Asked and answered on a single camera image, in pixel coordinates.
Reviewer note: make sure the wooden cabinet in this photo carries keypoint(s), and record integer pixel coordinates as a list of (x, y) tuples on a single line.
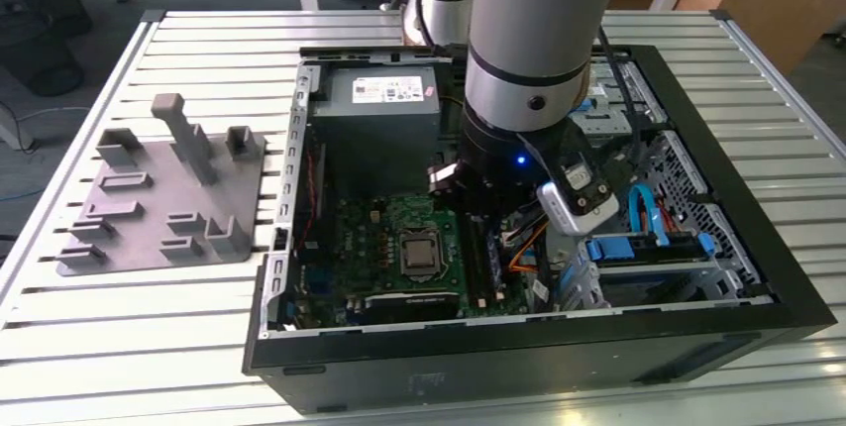
[(780, 0)]

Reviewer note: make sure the black RAM slot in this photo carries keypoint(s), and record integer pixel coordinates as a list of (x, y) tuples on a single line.
[(474, 257)]

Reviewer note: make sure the grey power supply unit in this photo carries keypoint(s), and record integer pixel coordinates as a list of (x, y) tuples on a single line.
[(370, 148)]

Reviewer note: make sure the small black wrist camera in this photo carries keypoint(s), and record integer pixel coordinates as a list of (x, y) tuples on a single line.
[(445, 181)]

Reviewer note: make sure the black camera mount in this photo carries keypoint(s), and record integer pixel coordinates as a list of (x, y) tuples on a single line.
[(549, 148)]

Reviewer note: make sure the black open PC case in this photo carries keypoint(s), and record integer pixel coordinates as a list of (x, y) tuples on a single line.
[(529, 371)]

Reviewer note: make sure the white power supply label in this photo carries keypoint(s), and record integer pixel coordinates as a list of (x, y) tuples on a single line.
[(390, 89)]

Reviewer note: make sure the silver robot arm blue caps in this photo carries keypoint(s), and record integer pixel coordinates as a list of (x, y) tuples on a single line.
[(529, 25)]

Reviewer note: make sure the hard disk in blue carrier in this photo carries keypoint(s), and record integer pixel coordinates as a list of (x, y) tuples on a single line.
[(608, 250)]

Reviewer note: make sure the black graphics card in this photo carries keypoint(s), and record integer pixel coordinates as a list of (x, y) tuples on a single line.
[(410, 309)]

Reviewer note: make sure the grey plastic parts rack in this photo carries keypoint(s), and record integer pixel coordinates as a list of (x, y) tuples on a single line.
[(166, 198)]

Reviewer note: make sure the green motherboard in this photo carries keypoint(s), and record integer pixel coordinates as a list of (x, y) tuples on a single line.
[(357, 247)]

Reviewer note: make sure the silver CPU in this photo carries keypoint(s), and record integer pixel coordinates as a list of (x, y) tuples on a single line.
[(422, 253)]

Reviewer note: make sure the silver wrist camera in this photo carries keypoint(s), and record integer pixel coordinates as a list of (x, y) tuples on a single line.
[(576, 220)]

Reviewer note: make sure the grey perforated disk cage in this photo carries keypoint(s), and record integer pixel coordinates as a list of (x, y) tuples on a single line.
[(721, 280)]

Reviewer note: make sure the CPU socket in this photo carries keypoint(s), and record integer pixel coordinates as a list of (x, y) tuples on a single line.
[(423, 232)]

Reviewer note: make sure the grey metal drive cage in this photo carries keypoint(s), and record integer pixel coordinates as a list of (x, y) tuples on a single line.
[(614, 124)]

